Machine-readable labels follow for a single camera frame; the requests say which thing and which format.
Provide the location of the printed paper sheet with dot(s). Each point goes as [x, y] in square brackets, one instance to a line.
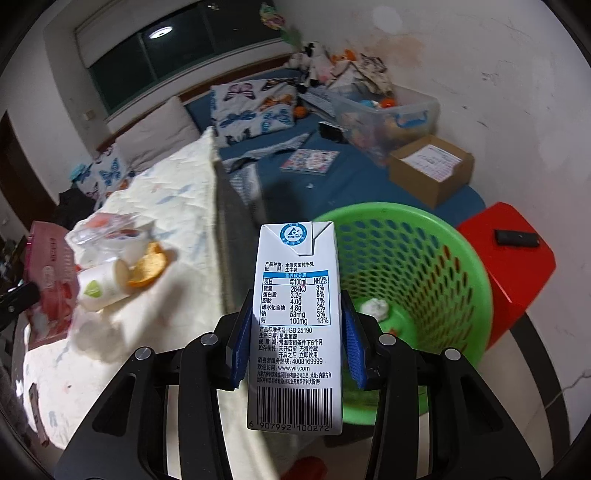
[434, 161]

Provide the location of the crumpled clear plastic bag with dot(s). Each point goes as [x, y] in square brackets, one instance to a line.
[97, 230]

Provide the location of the white printed cloth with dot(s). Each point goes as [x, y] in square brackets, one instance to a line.
[374, 76]

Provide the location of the red plastic stool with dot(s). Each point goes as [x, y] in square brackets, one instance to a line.
[508, 277]

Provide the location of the orange plush toy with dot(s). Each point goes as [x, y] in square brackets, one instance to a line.
[344, 56]

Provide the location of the brown cardboard box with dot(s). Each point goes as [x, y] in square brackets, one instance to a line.
[425, 189]

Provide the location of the blue bed sheet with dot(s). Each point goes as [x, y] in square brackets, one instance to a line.
[360, 184]

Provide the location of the butterfly print pillow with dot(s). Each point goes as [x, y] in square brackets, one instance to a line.
[249, 110]
[108, 173]

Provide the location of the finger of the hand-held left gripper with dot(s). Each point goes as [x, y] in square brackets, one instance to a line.
[18, 297]

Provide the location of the orange peel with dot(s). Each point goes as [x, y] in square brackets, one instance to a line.
[150, 265]

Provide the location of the small black box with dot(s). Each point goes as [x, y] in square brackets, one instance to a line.
[330, 131]

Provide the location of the black remote control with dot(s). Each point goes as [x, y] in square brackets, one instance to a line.
[515, 237]

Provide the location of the clear plastic storage bin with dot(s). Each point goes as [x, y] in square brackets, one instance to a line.
[369, 120]

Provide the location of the striped blue folded cloth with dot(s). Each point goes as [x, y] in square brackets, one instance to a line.
[318, 99]

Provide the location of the crumpled white tissue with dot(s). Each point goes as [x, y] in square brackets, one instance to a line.
[374, 308]

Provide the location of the black white cow plush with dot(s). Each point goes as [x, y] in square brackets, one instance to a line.
[307, 60]

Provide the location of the pink snack packet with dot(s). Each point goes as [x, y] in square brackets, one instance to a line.
[51, 263]

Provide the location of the colourful flower toy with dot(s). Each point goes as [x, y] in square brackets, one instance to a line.
[272, 16]

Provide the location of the green plastic basket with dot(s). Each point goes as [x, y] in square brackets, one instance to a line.
[415, 258]

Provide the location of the white blue milk carton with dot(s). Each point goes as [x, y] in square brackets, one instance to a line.
[295, 323]

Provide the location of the small white yogurt bottle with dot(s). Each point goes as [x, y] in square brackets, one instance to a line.
[101, 286]

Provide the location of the dark window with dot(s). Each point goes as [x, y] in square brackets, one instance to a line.
[161, 60]

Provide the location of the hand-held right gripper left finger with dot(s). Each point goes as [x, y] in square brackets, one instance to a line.
[240, 344]

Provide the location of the small orange ball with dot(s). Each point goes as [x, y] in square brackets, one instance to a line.
[300, 112]

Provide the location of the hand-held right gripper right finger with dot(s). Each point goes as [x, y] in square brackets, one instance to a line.
[355, 344]

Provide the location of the beige pillow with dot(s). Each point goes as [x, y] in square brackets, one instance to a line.
[157, 134]

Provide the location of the pink plush toy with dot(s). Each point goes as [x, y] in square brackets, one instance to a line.
[324, 70]

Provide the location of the colourful booklet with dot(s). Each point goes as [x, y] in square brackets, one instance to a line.
[309, 161]

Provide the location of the white printed quilt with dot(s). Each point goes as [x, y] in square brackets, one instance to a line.
[175, 194]

